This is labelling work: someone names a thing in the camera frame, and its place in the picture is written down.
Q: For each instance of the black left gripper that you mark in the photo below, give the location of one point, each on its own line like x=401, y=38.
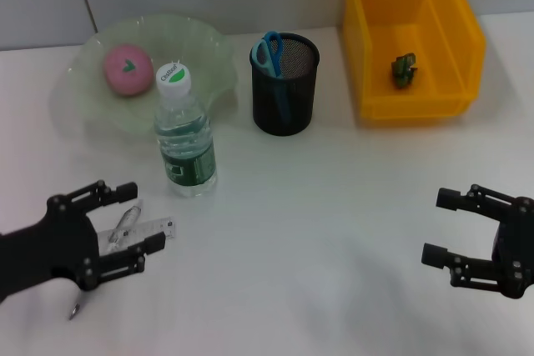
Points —
x=41, y=252

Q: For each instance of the clear plastic ruler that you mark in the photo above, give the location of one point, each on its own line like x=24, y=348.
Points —
x=162, y=227

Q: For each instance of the blue scissors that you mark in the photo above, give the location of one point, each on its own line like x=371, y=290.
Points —
x=275, y=64

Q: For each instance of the green plastic wrapper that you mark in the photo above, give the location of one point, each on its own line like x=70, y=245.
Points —
x=402, y=70

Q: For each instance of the black mesh pen holder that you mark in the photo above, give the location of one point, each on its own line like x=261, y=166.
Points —
x=300, y=97

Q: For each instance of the green glass fruit plate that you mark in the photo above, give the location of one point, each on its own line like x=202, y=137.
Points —
x=204, y=51

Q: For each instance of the pink peach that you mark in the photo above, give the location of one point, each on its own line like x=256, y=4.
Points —
x=127, y=70

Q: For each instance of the grey ballpoint pen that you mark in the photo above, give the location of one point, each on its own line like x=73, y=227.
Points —
x=127, y=218

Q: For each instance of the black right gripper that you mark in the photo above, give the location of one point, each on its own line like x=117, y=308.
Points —
x=519, y=247

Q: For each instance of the yellow plastic bin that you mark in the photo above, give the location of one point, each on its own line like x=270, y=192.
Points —
x=375, y=18

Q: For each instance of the clear green-label water bottle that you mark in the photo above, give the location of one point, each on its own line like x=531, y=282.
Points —
x=185, y=143

